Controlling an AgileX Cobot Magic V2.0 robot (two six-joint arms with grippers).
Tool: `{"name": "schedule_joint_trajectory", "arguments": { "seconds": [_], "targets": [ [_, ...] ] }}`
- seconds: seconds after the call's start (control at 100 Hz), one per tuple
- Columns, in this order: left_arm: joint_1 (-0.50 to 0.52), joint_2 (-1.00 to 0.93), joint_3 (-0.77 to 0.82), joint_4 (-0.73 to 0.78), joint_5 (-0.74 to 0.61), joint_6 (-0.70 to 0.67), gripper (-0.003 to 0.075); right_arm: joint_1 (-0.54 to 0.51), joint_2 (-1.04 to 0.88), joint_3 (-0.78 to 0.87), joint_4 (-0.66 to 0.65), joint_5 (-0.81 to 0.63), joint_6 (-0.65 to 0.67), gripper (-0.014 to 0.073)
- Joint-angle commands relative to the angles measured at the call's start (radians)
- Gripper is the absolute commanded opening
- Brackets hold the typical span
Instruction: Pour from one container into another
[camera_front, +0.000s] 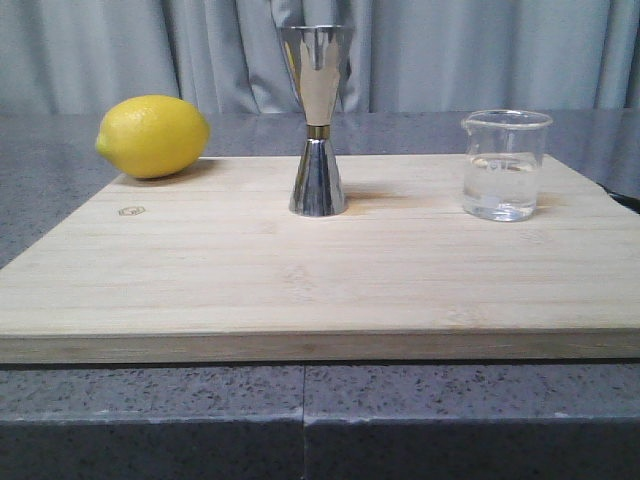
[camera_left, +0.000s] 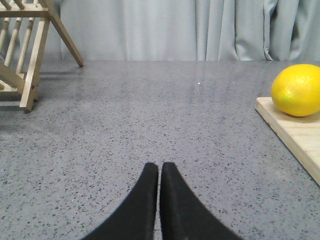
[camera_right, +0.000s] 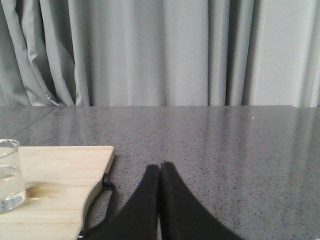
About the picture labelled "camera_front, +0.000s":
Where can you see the small glass beaker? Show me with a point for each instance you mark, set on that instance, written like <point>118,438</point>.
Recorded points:
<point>504,158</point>

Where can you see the grey curtain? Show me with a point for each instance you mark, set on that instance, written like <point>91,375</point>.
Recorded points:
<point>81,57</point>

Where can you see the steel double jigger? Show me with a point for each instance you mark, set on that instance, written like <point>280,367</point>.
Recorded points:
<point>317,58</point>

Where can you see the wooden cutting board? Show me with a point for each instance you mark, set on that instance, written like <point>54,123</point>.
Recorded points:
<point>211,265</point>

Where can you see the yellow lemon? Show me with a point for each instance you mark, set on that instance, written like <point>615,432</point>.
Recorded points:
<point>152,136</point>

